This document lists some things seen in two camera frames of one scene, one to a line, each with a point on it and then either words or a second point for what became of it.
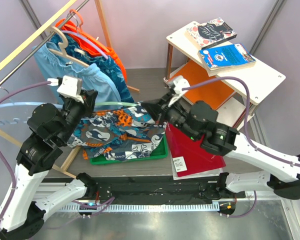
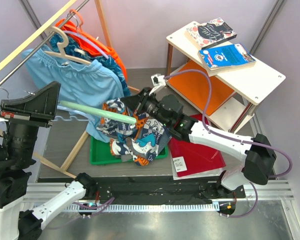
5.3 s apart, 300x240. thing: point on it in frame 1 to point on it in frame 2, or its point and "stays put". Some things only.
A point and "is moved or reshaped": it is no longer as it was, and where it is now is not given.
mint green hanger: (116, 103) to (99, 112)
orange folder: (215, 93) stays put
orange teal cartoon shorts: (129, 132) is moved or reshaped
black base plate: (159, 191) stays put
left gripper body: (75, 110) to (28, 114)
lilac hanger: (86, 41) stays put
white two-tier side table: (235, 112) stays put
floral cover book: (211, 33) stays put
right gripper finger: (156, 108) to (132, 101)
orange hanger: (82, 21) stays put
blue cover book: (230, 56) stays put
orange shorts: (69, 28) stays put
